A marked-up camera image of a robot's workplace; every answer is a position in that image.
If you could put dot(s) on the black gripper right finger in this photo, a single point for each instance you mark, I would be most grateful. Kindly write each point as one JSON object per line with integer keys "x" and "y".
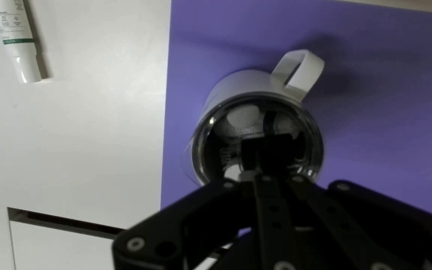
{"x": 356, "y": 225}

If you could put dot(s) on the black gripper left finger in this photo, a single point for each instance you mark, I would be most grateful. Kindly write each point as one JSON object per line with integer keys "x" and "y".
{"x": 255, "y": 214}

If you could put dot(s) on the black lid slider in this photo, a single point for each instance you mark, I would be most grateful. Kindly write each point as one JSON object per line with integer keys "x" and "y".
{"x": 270, "y": 121}

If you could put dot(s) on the clear chrome-rimmed mug lid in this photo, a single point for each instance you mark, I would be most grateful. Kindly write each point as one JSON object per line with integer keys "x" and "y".
{"x": 216, "y": 144}

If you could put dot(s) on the purple mat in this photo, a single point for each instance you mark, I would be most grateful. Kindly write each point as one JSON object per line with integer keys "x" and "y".
{"x": 375, "y": 124}

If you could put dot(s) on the white table cover panel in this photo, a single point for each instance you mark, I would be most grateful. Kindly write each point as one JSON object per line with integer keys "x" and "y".
{"x": 56, "y": 249}

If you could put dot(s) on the white tube with green band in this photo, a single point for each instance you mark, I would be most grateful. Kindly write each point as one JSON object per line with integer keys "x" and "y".
{"x": 18, "y": 39}

